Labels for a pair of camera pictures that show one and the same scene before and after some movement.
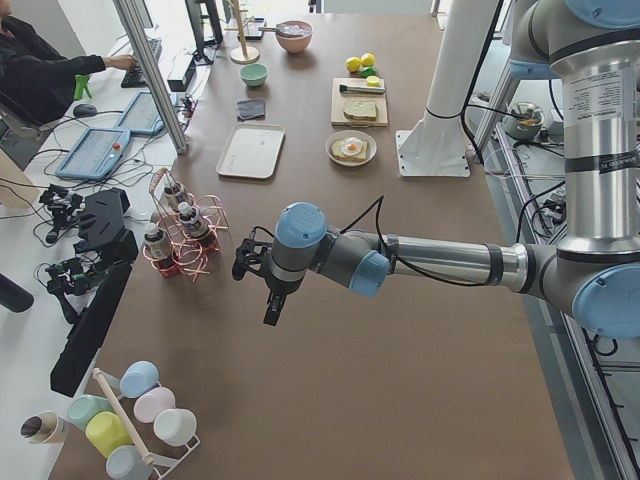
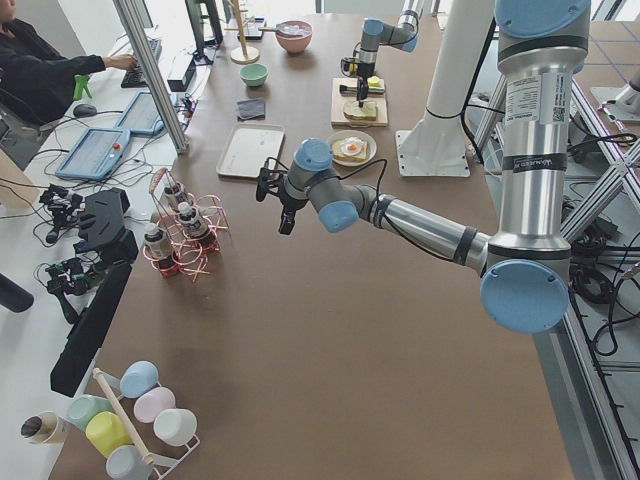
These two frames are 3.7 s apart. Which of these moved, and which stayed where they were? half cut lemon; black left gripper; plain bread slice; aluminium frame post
Moved: black left gripper
Stayed: plain bread slice; aluminium frame post; half cut lemon
